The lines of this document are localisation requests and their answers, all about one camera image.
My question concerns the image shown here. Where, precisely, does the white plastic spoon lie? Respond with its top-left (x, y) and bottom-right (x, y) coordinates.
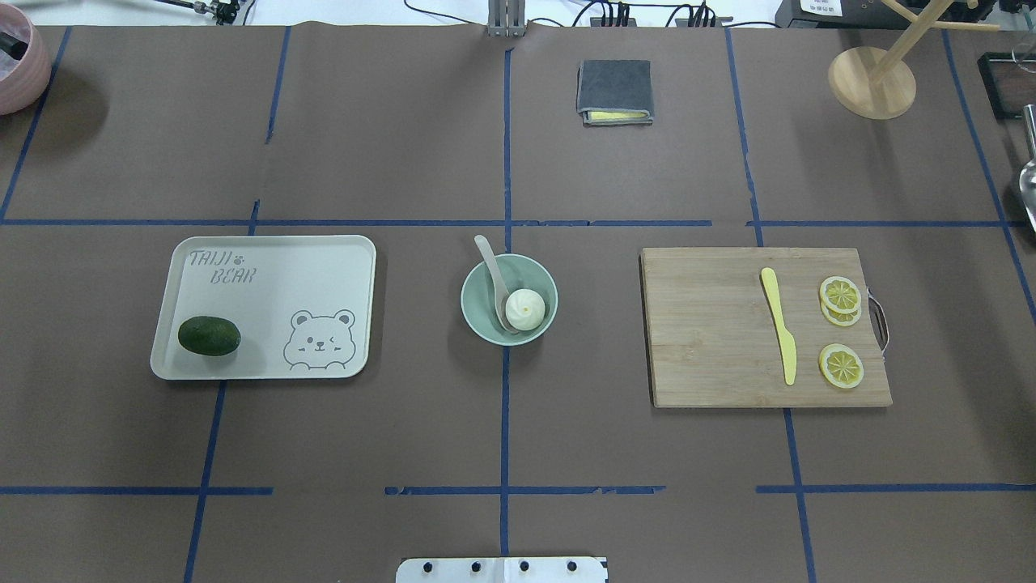
top-left (473, 235), bottom-right (519, 334)

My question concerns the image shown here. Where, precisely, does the white steamed bun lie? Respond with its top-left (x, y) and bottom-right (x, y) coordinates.
top-left (503, 288), bottom-right (546, 331)

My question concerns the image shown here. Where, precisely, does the mint green bowl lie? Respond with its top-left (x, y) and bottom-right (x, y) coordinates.
top-left (460, 253), bottom-right (558, 347)

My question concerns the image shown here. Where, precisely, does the pink bowl with ice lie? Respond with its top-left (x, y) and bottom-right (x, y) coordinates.
top-left (1, 3), bottom-right (51, 116)

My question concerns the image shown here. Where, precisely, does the bamboo cutting board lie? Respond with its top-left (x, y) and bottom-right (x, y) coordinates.
top-left (640, 247), bottom-right (893, 407)

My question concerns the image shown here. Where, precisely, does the white bear tray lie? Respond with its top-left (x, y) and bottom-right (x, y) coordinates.
top-left (151, 235), bottom-right (377, 381)

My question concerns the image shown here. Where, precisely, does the grey folded cloth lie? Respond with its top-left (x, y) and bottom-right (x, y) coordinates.
top-left (575, 60), bottom-right (655, 126)

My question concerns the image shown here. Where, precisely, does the yellow plastic knife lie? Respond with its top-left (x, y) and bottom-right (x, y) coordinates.
top-left (761, 266), bottom-right (798, 386)

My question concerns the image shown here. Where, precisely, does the green avocado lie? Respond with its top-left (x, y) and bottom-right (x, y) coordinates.
top-left (177, 315), bottom-right (243, 357)

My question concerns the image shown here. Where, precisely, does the lemon slice top stacked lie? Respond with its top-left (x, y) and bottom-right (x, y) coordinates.
top-left (818, 276), bottom-right (863, 315)

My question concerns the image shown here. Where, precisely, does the lemon slice stacked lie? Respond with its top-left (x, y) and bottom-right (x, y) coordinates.
top-left (821, 305), bottom-right (862, 327)
top-left (818, 276), bottom-right (863, 315)

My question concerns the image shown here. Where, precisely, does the lemon slice bottom stacked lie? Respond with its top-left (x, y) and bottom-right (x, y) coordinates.
top-left (821, 305), bottom-right (862, 327)

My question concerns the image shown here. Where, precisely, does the lemon slice single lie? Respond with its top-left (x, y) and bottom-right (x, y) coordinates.
top-left (818, 343), bottom-right (865, 389)

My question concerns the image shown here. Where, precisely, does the black box device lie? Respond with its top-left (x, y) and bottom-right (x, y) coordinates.
top-left (773, 1), bottom-right (1000, 31)

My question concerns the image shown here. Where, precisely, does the black tripod stick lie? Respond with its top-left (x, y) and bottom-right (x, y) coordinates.
top-left (159, 0), bottom-right (243, 26)

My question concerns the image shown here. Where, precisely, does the wooden mug tree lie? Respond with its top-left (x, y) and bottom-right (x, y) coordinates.
top-left (826, 1), bottom-right (1000, 121)

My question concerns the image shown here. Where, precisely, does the metal scoop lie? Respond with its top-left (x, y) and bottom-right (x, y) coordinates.
top-left (1018, 104), bottom-right (1035, 232)

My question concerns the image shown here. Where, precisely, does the aluminium frame post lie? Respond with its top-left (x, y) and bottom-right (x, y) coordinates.
top-left (487, 0), bottom-right (528, 37)

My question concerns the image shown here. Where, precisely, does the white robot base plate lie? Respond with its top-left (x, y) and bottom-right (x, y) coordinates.
top-left (395, 556), bottom-right (609, 582)

